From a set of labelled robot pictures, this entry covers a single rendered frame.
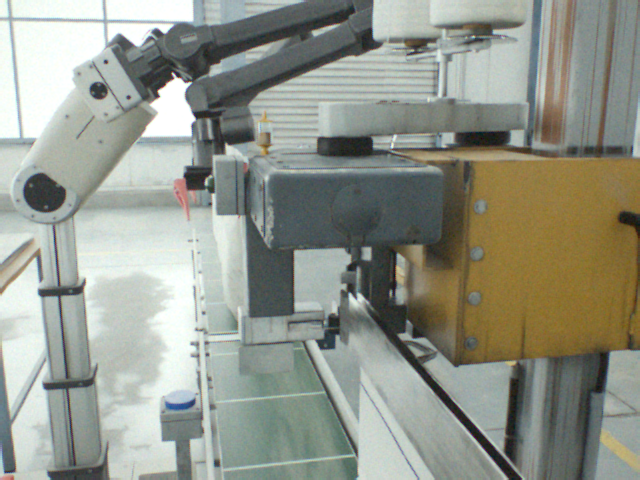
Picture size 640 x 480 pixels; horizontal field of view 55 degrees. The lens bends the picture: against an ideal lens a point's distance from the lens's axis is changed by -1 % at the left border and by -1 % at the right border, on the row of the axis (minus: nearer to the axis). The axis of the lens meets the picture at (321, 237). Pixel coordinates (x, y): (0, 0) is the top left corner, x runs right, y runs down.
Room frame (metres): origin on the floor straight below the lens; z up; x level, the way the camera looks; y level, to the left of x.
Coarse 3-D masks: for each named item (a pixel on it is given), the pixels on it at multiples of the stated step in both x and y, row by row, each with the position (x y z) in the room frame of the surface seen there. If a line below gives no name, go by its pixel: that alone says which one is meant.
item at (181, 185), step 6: (174, 180) 1.19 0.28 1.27; (180, 180) 1.17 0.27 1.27; (186, 180) 1.22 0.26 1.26; (192, 180) 1.22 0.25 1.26; (198, 180) 1.23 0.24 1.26; (204, 180) 1.23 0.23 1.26; (174, 186) 1.19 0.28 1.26; (180, 186) 1.17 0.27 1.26; (186, 186) 1.17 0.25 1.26; (192, 186) 1.22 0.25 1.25; (198, 186) 1.23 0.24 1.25; (204, 186) 1.23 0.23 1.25; (174, 192) 1.21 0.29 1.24; (180, 192) 1.17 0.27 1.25; (186, 192) 1.17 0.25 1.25; (180, 198) 1.21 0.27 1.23; (186, 198) 1.17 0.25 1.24; (186, 204) 1.17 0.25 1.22; (186, 210) 1.17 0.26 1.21
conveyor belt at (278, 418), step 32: (224, 352) 2.45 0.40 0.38; (224, 384) 2.15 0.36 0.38; (256, 384) 2.15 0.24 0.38; (288, 384) 2.15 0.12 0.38; (320, 384) 2.15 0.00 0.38; (224, 416) 1.91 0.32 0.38; (256, 416) 1.91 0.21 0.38; (288, 416) 1.91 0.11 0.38; (320, 416) 1.91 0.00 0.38; (224, 448) 1.71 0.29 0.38; (256, 448) 1.71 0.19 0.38; (288, 448) 1.71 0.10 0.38; (320, 448) 1.71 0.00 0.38
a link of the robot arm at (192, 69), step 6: (162, 36) 1.33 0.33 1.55; (156, 42) 1.33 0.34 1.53; (162, 42) 1.33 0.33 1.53; (162, 48) 1.32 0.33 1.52; (162, 54) 1.32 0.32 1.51; (204, 54) 1.33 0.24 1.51; (168, 60) 1.33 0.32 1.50; (198, 60) 1.32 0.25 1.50; (204, 60) 1.34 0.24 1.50; (174, 66) 1.35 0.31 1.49; (180, 66) 1.32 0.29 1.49; (186, 66) 1.31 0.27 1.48; (192, 66) 1.32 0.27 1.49; (198, 66) 1.34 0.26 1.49; (204, 66) 1.35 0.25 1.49; (186, 72) 1.34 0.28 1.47; (192, 72) 1.34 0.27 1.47; (198, 72) 1.35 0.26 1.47; (192, 78) 1.35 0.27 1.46
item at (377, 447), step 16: (368, 384) 0.89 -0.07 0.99; (368, 400) 0.88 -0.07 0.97; (368, 416) 0.88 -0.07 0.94; (384, 416) 0.81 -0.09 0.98; (368, 432) 0.88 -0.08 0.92; (384, 432) 0.80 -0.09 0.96; (400, 432) 0.73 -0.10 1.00; (368, 448) 0.88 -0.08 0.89; (384, 448) 0.80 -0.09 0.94; (368, 464) 0.87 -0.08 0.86; (384, 464) 0.79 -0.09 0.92; (400, 464) 0.73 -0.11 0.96; (416, 464) 0.68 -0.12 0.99
